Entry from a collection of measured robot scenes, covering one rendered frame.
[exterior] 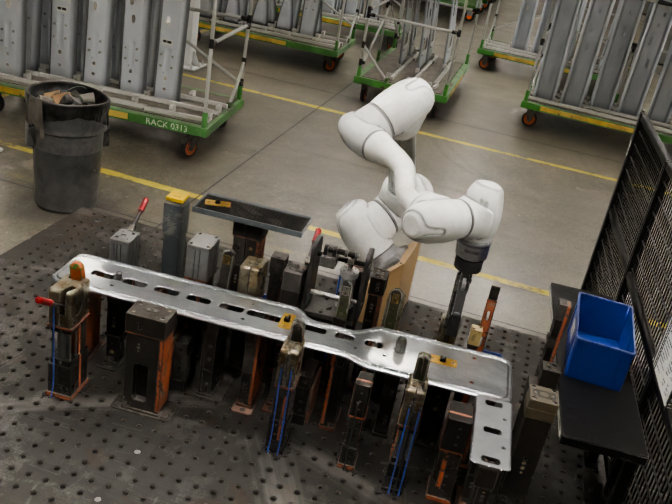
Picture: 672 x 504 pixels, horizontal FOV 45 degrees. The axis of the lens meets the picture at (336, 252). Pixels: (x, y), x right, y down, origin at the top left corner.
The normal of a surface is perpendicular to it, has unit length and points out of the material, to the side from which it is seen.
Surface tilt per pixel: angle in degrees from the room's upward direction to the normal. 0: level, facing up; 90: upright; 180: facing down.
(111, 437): 0
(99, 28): 86
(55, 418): 0
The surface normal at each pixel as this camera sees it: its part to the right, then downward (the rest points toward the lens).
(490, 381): 0.16, -0.89
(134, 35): -0.15, 0.36
